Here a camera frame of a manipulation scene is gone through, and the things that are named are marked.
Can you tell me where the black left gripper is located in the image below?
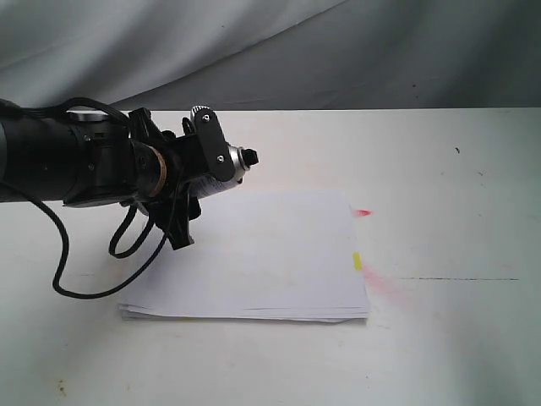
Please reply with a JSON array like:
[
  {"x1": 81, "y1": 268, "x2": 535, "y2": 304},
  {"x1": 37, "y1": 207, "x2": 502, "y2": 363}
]
[{"x1": 128, "y1": 106, "x2": 235, "y2": 250}]

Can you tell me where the silver spray paint can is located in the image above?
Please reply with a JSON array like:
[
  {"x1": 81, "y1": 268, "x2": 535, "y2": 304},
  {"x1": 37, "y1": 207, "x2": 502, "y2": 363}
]
[{"x1": 189, "y1": 145, "x2": 259, "y2": 199}]

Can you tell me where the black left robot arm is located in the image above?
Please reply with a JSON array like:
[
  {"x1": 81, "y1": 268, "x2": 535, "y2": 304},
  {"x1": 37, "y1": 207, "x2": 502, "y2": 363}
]
[{"x1": 1, "y1": 98, "x2": 246, "y2": 249}]

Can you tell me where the white paper stack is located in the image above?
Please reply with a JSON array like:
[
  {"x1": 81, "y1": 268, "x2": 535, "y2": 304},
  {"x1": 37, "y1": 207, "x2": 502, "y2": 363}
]
[{"x1": 118, "y1": 190, "x2": 370, "y2": 322}]

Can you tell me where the white backdrop cloth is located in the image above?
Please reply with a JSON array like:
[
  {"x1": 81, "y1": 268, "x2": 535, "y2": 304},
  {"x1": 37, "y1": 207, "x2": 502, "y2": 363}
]
[{"x1": 1, "y1": 1, "x2": 540, "y2": 110}]

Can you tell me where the yellow sticky tab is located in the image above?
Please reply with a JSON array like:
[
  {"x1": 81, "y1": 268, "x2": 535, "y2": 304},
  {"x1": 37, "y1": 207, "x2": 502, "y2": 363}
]
[{"x1": 352, "y1": 252, "x2": 363, "y2": 271}]

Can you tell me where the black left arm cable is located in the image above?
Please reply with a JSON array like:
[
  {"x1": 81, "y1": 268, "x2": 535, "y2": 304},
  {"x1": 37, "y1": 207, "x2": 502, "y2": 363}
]
[{"x1": 0, "y1": 177, "x2": 183, "y2": 299}]

